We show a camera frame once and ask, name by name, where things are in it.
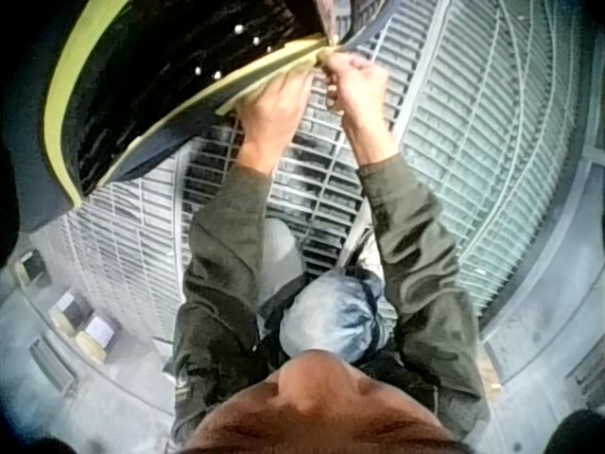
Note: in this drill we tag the person's right hand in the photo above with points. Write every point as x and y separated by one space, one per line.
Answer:
364 94

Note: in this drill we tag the person's left hand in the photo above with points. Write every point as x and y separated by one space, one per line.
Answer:
271 118

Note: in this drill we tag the black cover with yellow trim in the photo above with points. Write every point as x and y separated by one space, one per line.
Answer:
151 80

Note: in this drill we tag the person's legs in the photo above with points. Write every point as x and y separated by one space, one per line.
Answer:
331 317

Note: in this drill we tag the grey metal plate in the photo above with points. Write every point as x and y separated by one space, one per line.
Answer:
52 365

